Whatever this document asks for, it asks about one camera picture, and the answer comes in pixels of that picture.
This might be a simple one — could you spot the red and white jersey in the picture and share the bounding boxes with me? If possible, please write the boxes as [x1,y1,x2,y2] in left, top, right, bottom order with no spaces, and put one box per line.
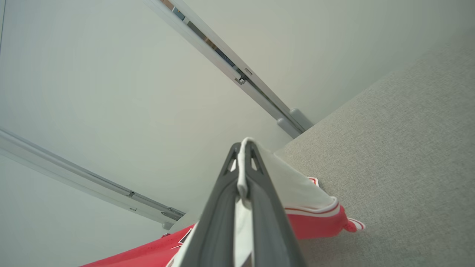
[80,138,366,267]

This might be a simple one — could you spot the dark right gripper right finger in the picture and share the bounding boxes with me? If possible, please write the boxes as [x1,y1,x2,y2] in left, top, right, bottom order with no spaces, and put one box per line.
[245,141,307,267]

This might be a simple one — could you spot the grey partition frame post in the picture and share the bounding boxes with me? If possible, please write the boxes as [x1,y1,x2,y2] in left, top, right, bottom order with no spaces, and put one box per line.
[145,0,314,139]
[0,128,186,230]

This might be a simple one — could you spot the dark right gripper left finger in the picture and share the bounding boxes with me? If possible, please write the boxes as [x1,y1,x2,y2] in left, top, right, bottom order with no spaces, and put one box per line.
[178,143,245,267]

